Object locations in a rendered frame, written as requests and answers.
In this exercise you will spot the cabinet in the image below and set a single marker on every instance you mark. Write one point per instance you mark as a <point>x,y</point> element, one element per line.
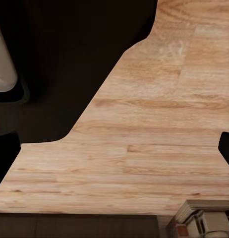
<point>25,225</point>

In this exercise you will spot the wood fireplace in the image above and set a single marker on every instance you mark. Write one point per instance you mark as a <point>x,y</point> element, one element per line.
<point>205,218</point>

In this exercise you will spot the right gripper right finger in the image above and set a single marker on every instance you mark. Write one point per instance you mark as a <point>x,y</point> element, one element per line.
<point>224,145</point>

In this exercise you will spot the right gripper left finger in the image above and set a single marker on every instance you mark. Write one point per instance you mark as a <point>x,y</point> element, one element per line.
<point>9,149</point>

